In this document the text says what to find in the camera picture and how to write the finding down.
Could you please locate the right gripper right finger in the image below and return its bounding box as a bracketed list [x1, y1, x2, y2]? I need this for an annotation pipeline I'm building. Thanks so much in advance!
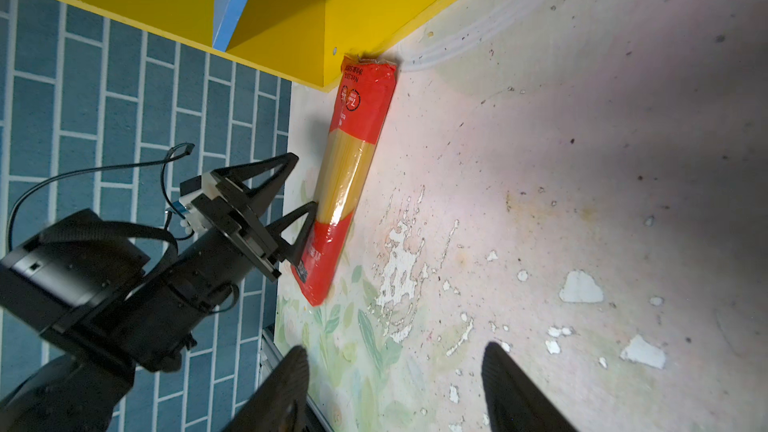
[481, 342, 576, 432]

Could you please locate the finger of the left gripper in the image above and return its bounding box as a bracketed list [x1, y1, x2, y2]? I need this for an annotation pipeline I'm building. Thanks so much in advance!
[212, 152, 299, 204]
[266, 201, 318, 267]

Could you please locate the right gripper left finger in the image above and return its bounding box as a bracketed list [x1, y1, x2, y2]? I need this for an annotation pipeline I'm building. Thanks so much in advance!
[224, 346, 310, 432]

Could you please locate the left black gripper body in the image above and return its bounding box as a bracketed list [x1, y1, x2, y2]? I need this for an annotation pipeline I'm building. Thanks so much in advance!
[193, 175, 280, 282]

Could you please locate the red spaghetti bag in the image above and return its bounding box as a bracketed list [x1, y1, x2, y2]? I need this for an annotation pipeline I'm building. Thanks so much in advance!
[292, 56, 398, 307]

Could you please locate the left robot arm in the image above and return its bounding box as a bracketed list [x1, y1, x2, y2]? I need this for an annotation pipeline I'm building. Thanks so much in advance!
[1, 153, 318, 431]

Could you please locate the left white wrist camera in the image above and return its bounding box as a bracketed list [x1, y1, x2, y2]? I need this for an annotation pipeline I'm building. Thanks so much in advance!
[177, 172, 219, 233]

